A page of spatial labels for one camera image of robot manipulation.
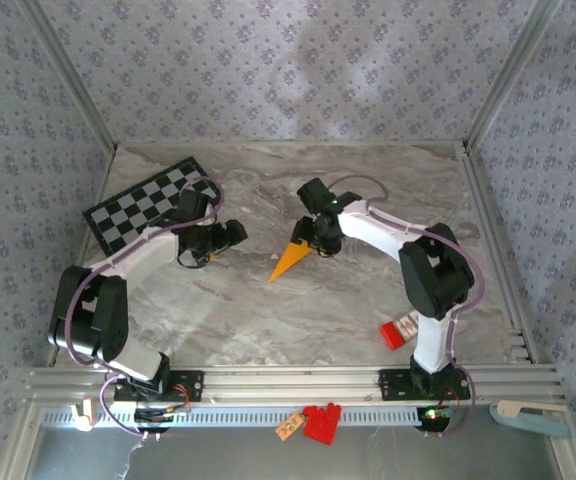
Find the orange paper sheet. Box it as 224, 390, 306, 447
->
266, 238, 314, 285

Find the black and grey checkerboard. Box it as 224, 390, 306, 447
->
81, 155, 225, 259

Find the red toy brick block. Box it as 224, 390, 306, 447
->
301, 402, 343, 446

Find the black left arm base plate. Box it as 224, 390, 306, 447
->
113, 368, 205, 403

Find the teal handle tool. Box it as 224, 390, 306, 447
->
488, 399, 569, 440

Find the aluminium side rail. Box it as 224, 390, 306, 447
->
460, 142, 539, 365

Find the grey slotted cable duct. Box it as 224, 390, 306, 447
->
42, 405, 422, 429

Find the aluminium frame post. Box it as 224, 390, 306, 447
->
464, 0, 565, 149

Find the beige plastic hook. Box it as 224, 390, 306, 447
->
70, 397, 97, 432

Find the orange paper tag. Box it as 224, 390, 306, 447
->
274, 410, 303, 442

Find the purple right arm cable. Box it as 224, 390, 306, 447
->
326, 174, 486, 440

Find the red and white small box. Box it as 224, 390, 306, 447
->
379, 310, 422, 351

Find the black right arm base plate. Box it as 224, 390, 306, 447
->
378, 368, 472, 401

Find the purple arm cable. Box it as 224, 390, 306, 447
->
63, 175, 226, 442
326, 174, 486, 440

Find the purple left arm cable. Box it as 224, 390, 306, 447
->
63, 175, 226, 442

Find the long aluminium base rail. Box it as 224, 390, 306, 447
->
25, 364, 567, 405

